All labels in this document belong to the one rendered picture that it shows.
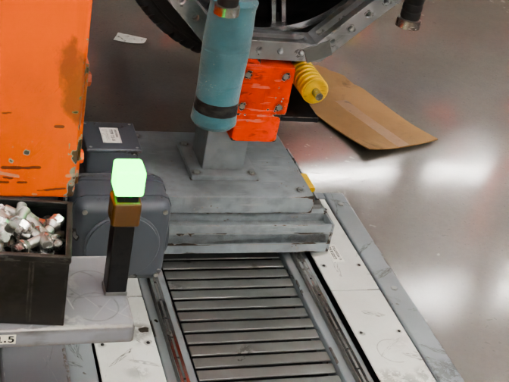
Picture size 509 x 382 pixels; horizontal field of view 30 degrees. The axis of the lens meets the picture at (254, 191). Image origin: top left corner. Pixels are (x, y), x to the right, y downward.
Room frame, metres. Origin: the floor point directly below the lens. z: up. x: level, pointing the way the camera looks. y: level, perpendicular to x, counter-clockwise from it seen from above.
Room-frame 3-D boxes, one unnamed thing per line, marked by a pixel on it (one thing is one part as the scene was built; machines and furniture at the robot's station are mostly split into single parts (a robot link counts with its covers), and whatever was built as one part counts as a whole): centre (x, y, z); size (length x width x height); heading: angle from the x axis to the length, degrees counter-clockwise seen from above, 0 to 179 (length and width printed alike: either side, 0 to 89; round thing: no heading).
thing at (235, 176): (1.96, 0.10, 0.32); 0.40 x 0.30 x 0.28; 112
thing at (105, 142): (1.60, 0.29, 0.26); 0.42 x 0.18 x 0.35; 22
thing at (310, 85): (1.94, -0.04, 0.51); 0.29 x 0.06 x 0.06; 22
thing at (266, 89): (1.84, 0.05, 0.48); 0.16 x 0.12 x 0.17; 22
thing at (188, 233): (1.96, 0.10, 0.13); 0.50 x 0.36 x 0.10; 112
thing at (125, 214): (1.11, 0.17, 0.59); 0.04 x 0.04 x 0.04; 22
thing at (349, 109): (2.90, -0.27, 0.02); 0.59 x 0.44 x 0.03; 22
